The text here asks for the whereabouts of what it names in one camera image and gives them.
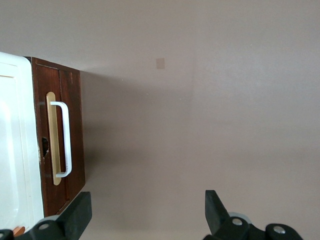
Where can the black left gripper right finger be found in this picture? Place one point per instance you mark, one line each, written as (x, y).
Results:
(216, 215)

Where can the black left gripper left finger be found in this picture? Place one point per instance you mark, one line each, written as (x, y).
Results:
(72, 217)

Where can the dark wood drawer front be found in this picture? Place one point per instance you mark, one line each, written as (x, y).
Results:
(41, 112)

